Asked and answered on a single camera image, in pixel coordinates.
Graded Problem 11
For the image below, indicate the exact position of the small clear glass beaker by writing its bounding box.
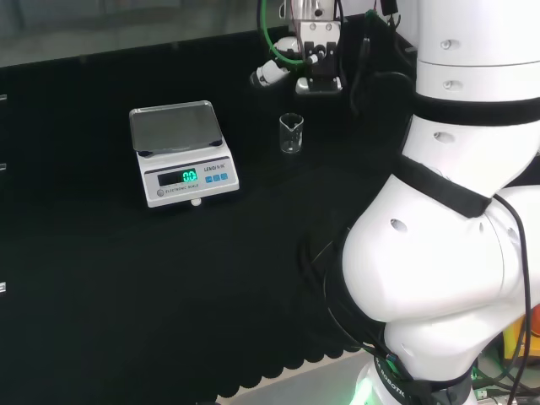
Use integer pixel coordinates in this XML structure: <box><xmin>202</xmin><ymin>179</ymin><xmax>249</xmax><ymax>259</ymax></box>
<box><xmin>278</xmin><ymin>112</ymin><xmax>305</xmax><ymax>155</ymax></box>

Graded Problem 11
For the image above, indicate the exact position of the black cable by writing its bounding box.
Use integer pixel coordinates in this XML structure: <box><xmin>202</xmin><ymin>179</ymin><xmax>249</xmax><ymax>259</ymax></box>
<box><xmin>489</xmin><ymin>193</ymin><xmax>533</xmax><ymax>405</ymax></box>
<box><xmin>348</xmin><ymin>10</ymin><xmax>400</xmax><ymax>119</ymax></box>
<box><xmin>300</xmin><ymin>227</ymin><xmax>393</xmax><ymax>364</ymax></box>

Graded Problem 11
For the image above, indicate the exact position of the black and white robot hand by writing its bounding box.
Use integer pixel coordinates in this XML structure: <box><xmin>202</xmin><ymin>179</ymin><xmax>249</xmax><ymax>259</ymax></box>
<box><xmin>248</xmin><ymin>20</ymin><xmax>345</xmax><ymax>98</ymax></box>

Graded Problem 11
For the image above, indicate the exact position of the pale base board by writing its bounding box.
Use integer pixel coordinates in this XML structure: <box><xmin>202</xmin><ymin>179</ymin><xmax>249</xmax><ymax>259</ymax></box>
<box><xmin>219</xmin><ymin>358</ymin><xmax>376</xmax><ymax>405</ymax></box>

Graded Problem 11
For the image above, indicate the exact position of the yellow stop button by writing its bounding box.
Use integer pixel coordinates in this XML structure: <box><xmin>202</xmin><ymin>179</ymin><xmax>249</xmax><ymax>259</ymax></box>
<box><xmin>501</xmin><ymin>303</ymin><xmax>540</xmax><ymax>359</ymax></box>

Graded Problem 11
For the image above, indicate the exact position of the green cable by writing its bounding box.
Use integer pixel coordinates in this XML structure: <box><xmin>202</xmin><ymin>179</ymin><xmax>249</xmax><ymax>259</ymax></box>
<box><xmin>259</xmin><ymin>0</ymin><xmax>307</xmax><ymax>67</ymax></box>
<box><xmin>470</xmin><ymin>356</ymin><xmax>531</xmax><ymax>392</ymax></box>

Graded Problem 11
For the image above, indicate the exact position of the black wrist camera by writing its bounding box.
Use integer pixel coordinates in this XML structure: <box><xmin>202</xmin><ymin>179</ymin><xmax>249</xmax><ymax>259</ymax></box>
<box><xmin>302</xmin><ymin>40</ymin><xmax>338</xmax><ymax>65</ymax></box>

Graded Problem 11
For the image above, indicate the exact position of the black bench cloth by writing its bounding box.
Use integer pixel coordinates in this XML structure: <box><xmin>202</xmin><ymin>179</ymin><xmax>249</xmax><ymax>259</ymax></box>
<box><xmin>0</xmin><ymin>10</ymin><xmax>419</xmax><ymax>400</ymax></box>

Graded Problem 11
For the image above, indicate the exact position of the white electronic balance, steel pan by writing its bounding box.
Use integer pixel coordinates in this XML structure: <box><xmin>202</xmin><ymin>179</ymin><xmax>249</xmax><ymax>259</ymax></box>
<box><xmin>128</xmin><ymin>100</ymin><xmax>240</xmax><ymax>209</ymax></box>

